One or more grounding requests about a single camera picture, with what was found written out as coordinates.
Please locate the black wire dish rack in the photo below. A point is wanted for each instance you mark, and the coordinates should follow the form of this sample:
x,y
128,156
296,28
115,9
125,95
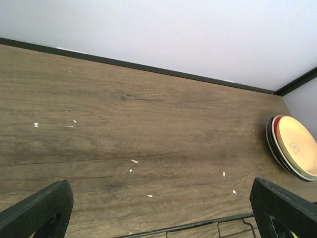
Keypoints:
x,y
217,221

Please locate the yellow orange plate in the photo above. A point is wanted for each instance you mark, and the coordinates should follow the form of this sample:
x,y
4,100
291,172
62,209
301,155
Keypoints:
x,y
297,144

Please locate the red teal patterned plate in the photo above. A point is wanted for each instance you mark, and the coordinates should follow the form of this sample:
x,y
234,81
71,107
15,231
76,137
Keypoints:
x,y
276,138

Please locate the black rimmed cream plate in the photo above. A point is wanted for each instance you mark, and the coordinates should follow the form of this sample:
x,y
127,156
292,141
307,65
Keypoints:
x,y
271,141

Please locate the black aluminium frame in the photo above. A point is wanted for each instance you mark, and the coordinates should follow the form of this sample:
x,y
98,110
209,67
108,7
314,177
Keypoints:
x,y
293,85

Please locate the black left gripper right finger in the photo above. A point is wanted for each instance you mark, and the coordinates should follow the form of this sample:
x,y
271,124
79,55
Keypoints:
x,y
278,211

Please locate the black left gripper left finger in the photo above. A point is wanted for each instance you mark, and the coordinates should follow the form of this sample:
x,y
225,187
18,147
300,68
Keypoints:
x,y
44,214

